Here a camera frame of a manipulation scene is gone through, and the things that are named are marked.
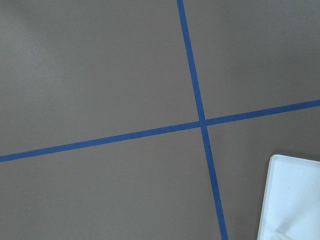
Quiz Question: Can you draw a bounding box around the white rack tray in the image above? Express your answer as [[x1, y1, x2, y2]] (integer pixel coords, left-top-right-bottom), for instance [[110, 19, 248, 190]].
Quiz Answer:
[[257, 154, 320, 240]]

